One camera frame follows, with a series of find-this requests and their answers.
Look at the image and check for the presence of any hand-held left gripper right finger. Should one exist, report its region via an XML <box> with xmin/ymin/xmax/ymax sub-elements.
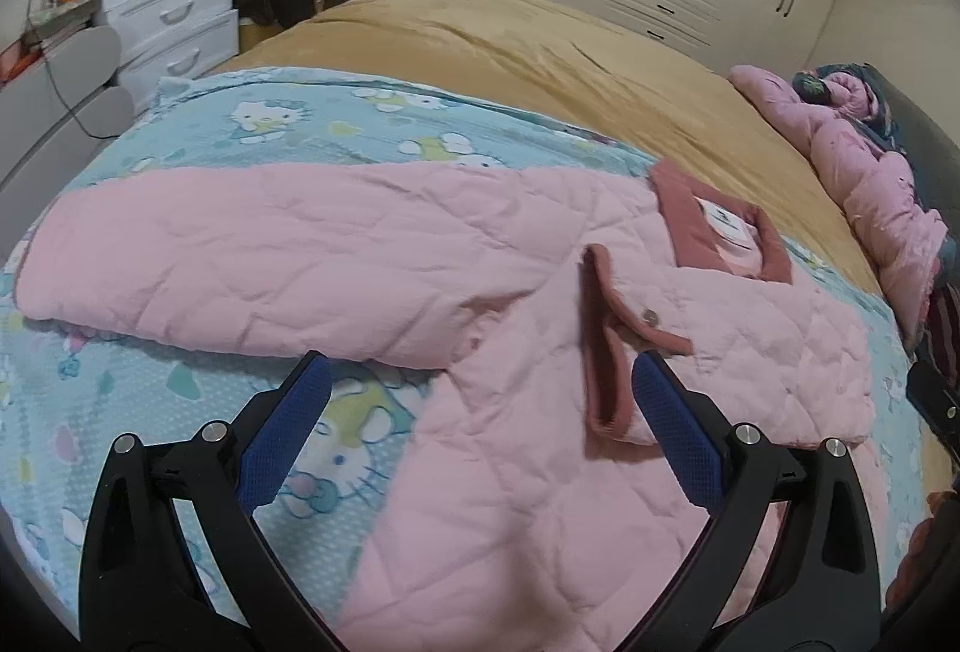
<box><xmin>632</xmin><ymin>350</ymin><xmax>882</xmax><ymax>652</ymax></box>

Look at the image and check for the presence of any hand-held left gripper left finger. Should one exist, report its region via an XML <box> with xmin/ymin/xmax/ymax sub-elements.
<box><xmin>79</xmin><ymin>350</ymin><xmax>335</xmax><ymax>652</ymax></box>

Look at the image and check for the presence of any pink quilted jacket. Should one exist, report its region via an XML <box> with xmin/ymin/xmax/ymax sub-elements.
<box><xmin>15</xmin><ymin>161</ymin><xmax>875</xmax><ymax>652</ymax></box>

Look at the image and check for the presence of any dark brown clothes pile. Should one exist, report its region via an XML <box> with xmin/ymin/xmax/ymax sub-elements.
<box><xmin>232</xmin><ymin>0</ymin><xmax>316</xmax><ymax>32</ymax></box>

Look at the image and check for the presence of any person's right hand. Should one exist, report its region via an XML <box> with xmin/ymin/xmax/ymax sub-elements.
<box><xmin>883</xmin><ymin>488</ymin><xmax>960</xmax><ymax>627</ymax></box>

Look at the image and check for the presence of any dark striped pillow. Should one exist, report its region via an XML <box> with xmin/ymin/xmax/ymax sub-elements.
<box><xmin>911</xmin><ymin>281</ymin><xmax>960</xmax><ymax>362</ymax></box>

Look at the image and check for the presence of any pink floral comforter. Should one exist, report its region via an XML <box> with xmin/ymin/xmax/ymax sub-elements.
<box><xmin>729</xmin><ymin>63</ymin><xmax>950</xmax><ymax>353</ymax></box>

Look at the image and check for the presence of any blue cartoon print blanket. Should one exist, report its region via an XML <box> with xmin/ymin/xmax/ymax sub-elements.
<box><xmin>0</xmin><ymin>65</ymin><xmax>931</xmax><ymax>652</ymax></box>

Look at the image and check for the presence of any grey rounded padded furniture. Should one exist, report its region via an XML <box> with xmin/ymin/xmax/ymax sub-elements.
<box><xmin>0</xmin><ymin>26</ymin><xmax>137</xmax><ymax>207</ymax></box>

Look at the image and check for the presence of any bed with tan sheet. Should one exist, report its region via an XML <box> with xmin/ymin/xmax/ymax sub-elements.
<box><xmin>202</xmin><ymin>0</ymin><xmax>953</xmax><ymax>480</ymax></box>

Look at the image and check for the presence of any white drawer cabinet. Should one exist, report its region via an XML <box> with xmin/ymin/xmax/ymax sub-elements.
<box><xmin>99</xmin><ymin>0</ymin><xmax>239</xmax><ymax>98</ymax></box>

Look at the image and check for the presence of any cluttered desk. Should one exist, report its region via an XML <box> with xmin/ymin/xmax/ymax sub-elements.
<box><xmin>0</xmin><ymin>0</ymin><xmax>104</xmax><ymax>85</ymax></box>

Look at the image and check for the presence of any black cable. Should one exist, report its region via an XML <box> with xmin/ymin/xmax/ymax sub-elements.
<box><xmin>26</xmin><ymin>0</ymin><xmax>111</xmax><ymax>142</ymax></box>

